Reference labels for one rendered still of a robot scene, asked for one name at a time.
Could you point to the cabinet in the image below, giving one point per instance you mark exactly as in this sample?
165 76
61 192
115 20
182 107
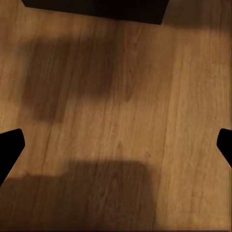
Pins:
146 11

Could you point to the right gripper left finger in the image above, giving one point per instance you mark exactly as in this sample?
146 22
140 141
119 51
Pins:
12 144

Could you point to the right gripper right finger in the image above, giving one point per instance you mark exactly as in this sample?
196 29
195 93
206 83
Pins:
224 143

